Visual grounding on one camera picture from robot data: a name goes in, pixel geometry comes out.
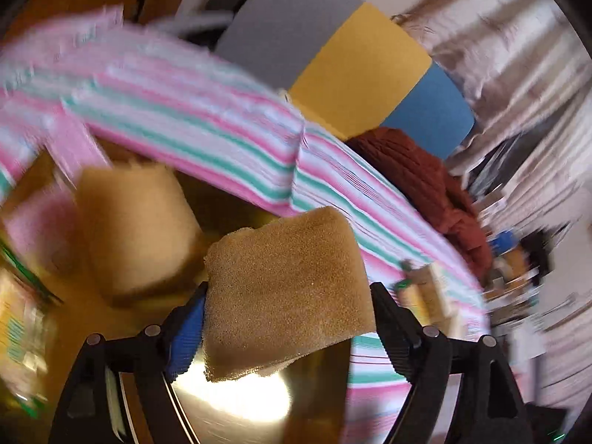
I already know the red-brown knitted cloth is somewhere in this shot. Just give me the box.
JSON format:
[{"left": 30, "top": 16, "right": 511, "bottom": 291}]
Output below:
[{"left": 344, "top": 127, "right": 493, "bottom": 283}]

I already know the gold metal tin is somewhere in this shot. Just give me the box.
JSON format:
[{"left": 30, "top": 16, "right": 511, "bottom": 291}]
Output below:
[{"left": 0, "top": 143, "right": 352, "bottom": 444}]

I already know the grey bed frame rail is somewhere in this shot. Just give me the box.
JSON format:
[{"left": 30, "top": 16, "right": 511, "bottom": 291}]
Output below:
[{"left": 152, "top": 11, "right": 232, "bottom": 40}]

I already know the grey yellow blue cushion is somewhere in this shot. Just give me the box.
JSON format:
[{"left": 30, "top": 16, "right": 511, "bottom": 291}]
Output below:
[{"left": 215, "top": 0, "right": 476, "bottom": 160}]

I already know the yellow green cracker packet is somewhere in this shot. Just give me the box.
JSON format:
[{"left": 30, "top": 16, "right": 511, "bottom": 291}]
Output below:
[{"left": 0, "top": 236, "right": 65, "bottom": 408}]

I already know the pink textured pad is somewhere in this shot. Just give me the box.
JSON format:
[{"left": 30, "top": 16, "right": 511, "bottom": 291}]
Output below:
[{"left": 0, "top": 178, "right": 84, "bottom": 283}]

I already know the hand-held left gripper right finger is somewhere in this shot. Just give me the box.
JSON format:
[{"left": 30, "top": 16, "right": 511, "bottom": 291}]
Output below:
[{"left": 370, "top": 282, "right": 528, "bottom": 444}]

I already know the pink green striped blanket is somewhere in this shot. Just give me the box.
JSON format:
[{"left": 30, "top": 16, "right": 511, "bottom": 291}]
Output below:
[{"left": 0, "top": 4, "right": 491, "bottom": 444}]

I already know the tan sponge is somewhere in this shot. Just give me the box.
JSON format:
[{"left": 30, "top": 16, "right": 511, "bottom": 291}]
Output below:
[
  {"left": 202, "top": 206, "right": 377, "bottom": 382},
  {"left": 74, "top": 163, "right": 206, "bottom": 306}
]

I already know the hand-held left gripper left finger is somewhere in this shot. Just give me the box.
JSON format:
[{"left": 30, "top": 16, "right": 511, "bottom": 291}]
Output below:
[{"left": 47, "top": 282, "right": 209, "bottom": 444}]

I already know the cream patterned curtain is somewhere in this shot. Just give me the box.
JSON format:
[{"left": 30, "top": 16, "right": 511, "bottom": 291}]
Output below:
[{"left": 393, "top": 0, "right": 592, "bottom": 241}]

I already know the cream cardboard box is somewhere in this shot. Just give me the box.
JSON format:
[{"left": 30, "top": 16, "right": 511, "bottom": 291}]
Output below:
[{"left": 411, "top": 263, "right": 468, "bottom": 334}]

